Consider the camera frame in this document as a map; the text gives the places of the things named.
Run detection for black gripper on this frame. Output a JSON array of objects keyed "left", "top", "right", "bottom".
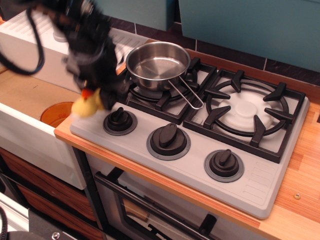
[{"left": 50, "top": 0, "right": 131, "bottom": 110}]

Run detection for yellow stuffed duck toy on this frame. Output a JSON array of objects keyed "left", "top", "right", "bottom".
[{"left": 71, "top": 88, "right": 105, "bottom": 118}]

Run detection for stainless steel pan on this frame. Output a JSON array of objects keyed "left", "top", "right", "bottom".
[{"left": 125, "top": 41, "right": 204, "bottom": 110}]

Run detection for black left stove knob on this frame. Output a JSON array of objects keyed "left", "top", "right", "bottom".
[{"left": 103, "top": 107, "right": 138, "bottom": 136}]

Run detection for black stove knob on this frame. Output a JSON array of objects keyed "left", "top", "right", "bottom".
[
  {"left": 103, "top": 107, "right": 138, "bottom": 136},
  {"left": 204, "top": 149, "right": 245, "bottom": 183},
  {"left": 146, "top": 123, "right": 191, "bottom": 161}
]

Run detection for black middle stove knob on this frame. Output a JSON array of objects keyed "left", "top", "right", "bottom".
[{"left": 146, "top": 123, "right": 191, "bottom": 161}]

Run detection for black right stove knob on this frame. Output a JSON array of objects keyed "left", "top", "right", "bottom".
[{"left": 204, "top": 149, "right": 245, "bottom": 183}]

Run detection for grey toy stove top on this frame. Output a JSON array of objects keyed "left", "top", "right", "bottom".
[{"left": 70, "top": 42, "right": 310, "bottom": 219}]

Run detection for grey toy faucet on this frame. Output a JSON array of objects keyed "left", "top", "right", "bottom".
[{"left": 53, "top": 31, "right": 67, "bottom": 43}]

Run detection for white toy sink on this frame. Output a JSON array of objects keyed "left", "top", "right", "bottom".
[{"left": 0, "top": 11, "right": 148, "bottom": 190}]

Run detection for black left burner grate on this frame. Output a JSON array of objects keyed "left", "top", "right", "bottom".
[{"left": 120, "top": 57, "right": 217, "bottom": 124}]

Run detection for black burner grate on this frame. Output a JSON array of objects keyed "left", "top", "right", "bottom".
[
  {"left": 120, "top": 57, "right": 217, "bottom": 124},
  {"left": 183, "top": 69, "right": 310, "bottom": 164}
]

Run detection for toy oven door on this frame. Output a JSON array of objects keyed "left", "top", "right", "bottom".
[{"left": 93, "top": 167, "right": 264, "bottom": 240}]

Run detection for wooden drawer fronts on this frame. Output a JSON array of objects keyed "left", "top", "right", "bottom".
[{"left": 0, "top": 148, "right": 106, "bottom": 240}]

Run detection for black right burner grate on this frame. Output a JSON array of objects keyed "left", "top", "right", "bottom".
[{"left": 183, "top": 69, "right": 310, "bottom": 164}]

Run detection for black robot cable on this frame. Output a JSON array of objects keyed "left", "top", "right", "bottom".
[{"left": 0, "top": 6, "right": 46, "bottom": 76}]

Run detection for black braided cable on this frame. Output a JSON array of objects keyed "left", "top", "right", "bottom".
[{"left": 0, "top": 206, "right": 10, "bottom": 240}]

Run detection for black oven door handle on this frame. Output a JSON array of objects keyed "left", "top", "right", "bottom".
[{"left": 94, "top": 167, "right": 217, "bottom": 240}]

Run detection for teal wall cabinet right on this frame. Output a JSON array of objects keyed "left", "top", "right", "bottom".
[{"left": 179, "top": 0, "right": 320, "bottom": 72}]

